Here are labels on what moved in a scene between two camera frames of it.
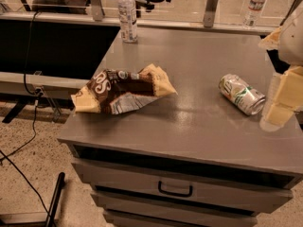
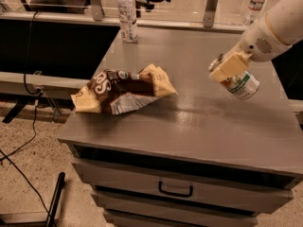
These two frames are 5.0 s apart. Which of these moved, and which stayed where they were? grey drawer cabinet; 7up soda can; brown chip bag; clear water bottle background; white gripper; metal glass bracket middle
Moved: 7up soda can; white gripper
Stayed: metal glass bracket middle; brown chip bag; grey drawer cabinet; clear water bottle background
